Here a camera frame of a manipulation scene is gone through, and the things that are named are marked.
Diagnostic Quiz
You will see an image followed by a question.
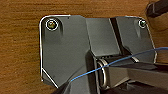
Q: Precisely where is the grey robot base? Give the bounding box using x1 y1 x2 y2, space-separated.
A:
38 14 158 91

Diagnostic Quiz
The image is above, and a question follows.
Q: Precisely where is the blue cable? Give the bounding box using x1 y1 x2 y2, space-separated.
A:
68 47 168 84

